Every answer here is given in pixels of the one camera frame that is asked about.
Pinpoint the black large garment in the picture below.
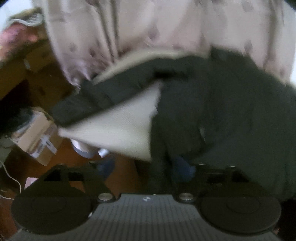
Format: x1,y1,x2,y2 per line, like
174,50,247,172
51,48,295,200

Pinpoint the cardboard box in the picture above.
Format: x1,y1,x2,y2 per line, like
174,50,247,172
10,108,63,166

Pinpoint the wooden desk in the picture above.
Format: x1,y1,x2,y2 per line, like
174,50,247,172
1,40,74,133

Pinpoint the floral pink curtain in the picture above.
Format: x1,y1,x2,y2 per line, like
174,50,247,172
34,1,295,86

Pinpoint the pink floral bag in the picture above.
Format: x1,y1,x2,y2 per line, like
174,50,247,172
1,7,47,61

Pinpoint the white cable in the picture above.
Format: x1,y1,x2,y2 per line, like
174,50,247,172
0,159,23,201

